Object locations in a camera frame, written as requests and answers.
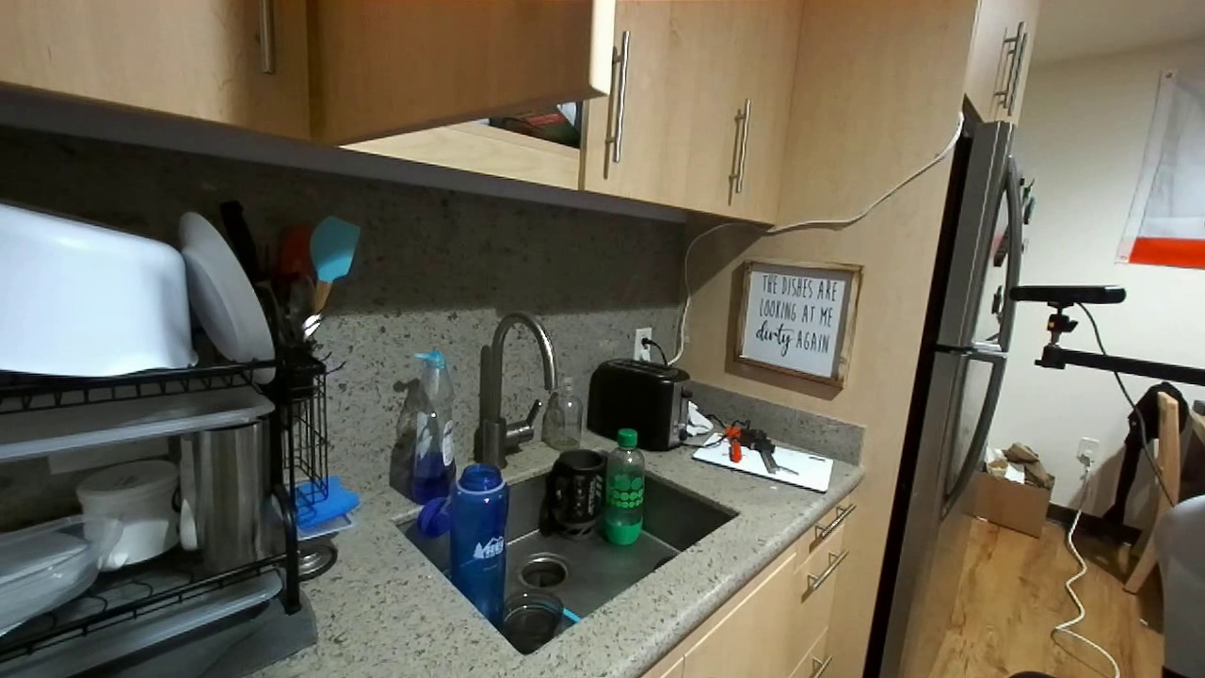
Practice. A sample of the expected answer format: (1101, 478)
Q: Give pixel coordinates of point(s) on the white cutting board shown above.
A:
(785, 463)

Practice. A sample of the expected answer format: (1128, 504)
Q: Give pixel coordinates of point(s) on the cupboard door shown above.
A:
(392, 67)
(230, 62)
(697, 108)

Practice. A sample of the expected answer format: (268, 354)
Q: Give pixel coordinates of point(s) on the blue water bottle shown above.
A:
(481, 516)

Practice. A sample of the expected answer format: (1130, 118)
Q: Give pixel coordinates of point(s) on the black toaster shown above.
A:
(638, 396)

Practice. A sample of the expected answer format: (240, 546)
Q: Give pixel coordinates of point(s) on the stainless steel refrigerator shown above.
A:
(957, 387)

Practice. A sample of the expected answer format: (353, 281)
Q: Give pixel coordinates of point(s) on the framed kitchen sign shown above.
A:
(794, 325)

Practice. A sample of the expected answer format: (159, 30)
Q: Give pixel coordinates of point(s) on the cardboard box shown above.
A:
(1015, 486)

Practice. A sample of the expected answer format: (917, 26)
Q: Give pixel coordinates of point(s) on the white dinner plate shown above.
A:
(220, 296)

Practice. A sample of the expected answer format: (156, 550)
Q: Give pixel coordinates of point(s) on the white bowl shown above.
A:
(128, 512)

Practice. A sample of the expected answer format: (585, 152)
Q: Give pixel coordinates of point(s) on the brushed metal faucet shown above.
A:
(497, 435)

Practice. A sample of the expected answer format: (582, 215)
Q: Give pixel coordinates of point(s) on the green soda bottle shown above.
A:
(623, 510)

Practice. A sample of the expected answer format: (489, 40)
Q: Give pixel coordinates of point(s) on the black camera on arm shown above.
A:
(1066, 296)

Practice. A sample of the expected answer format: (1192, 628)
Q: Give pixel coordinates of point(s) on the wooden chair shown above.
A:
(1164, 472)

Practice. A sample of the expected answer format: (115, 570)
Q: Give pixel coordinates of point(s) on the black mug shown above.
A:
(573, 494)

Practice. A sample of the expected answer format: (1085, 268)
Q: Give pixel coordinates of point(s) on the stainless steel pot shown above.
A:
(224, 494)

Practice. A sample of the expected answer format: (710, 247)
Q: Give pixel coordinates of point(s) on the black dish drying rack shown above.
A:
(159, 618)

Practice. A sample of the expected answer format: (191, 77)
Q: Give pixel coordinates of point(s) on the red handled tool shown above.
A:
(737, 437)

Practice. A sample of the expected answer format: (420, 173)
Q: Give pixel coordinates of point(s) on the white plastic tub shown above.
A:
(88, 303)

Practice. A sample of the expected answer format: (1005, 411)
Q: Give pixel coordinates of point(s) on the stainless steel sink basin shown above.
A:
(556, 583)

